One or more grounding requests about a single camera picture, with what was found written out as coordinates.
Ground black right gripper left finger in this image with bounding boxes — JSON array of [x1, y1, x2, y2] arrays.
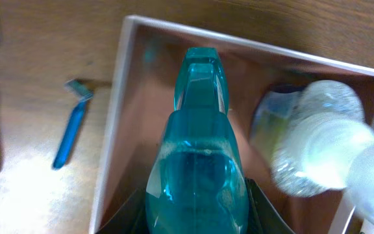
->
[[96, 188, 148, 234]]

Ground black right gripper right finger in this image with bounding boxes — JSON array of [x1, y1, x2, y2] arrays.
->
[[245, 178, 295, 234]]

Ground teal mouthwash bottle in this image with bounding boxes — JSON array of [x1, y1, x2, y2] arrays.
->
[[145, 47, 249, 233]]

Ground clear foam pump bottle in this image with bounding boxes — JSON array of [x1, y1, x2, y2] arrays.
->
[[249, 80, 374, 225]]

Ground blue disposable razor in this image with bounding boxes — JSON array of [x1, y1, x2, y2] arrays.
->
[[52, 79, 93, 170]]

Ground pink cardboard box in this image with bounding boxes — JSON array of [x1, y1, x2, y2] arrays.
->
[[89, 15, 374, 233]]

